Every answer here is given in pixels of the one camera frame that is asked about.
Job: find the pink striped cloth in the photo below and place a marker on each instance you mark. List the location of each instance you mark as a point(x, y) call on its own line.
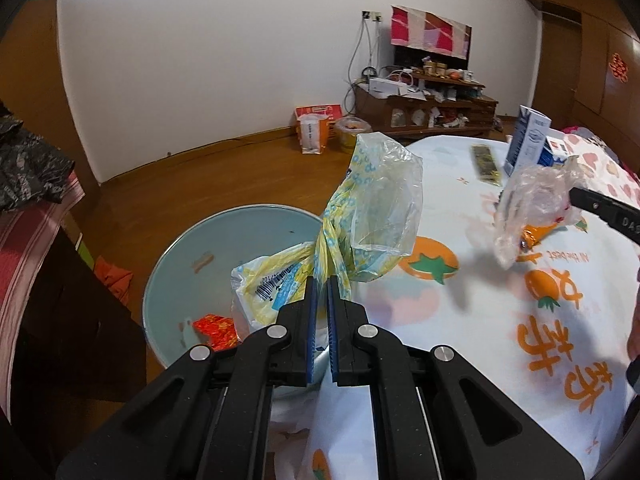
point(35, 240)

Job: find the wooden television cabinet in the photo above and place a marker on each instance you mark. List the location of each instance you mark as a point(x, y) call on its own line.
point(430, 110)

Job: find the red pink patchwork cloth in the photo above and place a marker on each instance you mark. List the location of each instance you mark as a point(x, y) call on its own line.
point(430, 32)

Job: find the dark wooden cabinet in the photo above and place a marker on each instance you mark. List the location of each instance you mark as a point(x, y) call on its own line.
point(65, 340)

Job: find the white grey milk carton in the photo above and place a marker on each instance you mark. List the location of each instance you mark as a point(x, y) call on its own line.
point(527, 142)

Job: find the wooden wardrobe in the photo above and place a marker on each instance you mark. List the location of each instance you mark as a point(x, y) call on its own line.
point(585, 55)

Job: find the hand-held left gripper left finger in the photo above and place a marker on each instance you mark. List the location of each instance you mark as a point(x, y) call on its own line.
point(310, 332)

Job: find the red paper decoration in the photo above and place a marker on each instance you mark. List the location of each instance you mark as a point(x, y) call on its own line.
point(619, 67)

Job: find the black plastic bag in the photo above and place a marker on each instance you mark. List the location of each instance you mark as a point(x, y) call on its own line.
point(27, 160)

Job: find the orange white paper bag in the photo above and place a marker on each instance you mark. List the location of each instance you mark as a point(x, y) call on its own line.
point(312, 135)

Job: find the pink heart print blanket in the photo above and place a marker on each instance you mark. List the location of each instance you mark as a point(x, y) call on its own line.
point(607, 165)

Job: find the green item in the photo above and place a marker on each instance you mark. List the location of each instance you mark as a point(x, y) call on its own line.
point(85, 255)

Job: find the black snack packet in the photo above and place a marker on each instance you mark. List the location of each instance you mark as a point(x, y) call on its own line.
point(486, 165)

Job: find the white box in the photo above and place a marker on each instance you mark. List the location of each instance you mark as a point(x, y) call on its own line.
point(387, 87)

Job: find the red cardboard box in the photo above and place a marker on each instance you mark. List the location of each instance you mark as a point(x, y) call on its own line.
point(320, 111)

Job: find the blue white milk carton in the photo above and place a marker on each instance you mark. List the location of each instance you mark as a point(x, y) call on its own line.
point(555, 152)

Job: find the white printed tablecloth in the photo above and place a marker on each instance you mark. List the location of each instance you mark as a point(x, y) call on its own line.
point(475, 320)

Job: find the television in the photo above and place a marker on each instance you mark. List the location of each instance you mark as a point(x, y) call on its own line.
point(430, 57)

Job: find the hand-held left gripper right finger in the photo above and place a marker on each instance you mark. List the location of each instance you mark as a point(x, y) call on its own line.
point(334, 332)

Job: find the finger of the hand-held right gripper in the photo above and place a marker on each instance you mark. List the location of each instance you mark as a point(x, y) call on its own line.
point(610, 212)

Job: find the wall power outlet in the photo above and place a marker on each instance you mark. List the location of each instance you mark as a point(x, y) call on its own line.
point(372, 16)

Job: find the orange cloth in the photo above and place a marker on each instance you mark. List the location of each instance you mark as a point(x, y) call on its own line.
point(112, 280)

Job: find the orange wrapper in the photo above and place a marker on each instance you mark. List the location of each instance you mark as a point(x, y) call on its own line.
point(537, 234)

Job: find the light blue round bin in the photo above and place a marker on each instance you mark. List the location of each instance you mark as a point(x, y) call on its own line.
point(200, 240)

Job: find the clear plastic bag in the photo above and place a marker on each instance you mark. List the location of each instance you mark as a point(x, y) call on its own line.
point(535, 195)

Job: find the yellow white plastic bag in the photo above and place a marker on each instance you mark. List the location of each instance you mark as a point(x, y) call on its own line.
point(370, 240)

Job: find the red foil wrapper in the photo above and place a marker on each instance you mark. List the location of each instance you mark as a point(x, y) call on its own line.
point(217, 330)

